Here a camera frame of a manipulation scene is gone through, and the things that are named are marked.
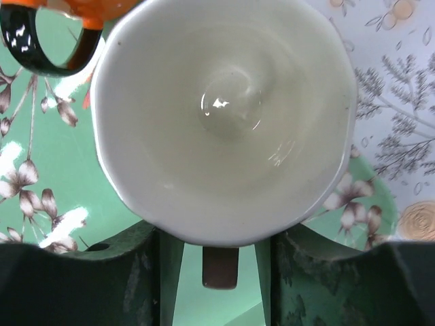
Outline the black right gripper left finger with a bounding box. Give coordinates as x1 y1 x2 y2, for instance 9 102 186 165
1 221 184 325

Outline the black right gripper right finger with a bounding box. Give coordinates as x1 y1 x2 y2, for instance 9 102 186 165
255 224 434 325

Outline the small pale pink mug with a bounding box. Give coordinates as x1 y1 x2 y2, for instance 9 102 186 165
90 1 358 289

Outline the orange mug black handle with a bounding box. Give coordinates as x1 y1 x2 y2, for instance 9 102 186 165
1 1 138 78

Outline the floral table mat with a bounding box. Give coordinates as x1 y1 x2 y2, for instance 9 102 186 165
319 0 435 242

